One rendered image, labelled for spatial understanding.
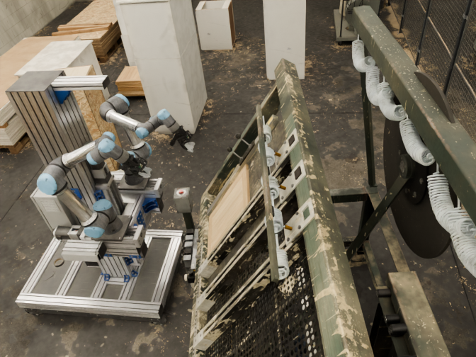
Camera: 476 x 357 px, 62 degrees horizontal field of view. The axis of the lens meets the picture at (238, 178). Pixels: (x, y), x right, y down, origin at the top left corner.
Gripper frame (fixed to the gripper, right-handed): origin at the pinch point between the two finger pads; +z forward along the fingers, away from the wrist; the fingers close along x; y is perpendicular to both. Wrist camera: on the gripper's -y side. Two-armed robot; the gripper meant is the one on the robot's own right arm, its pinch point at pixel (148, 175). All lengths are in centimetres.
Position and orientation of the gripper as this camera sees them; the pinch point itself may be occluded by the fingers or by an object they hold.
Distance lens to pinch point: 238.3
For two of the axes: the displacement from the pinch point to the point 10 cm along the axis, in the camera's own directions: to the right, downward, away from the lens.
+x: 1.8, -8.8, 4.3
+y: 8.1, -1.1, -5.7
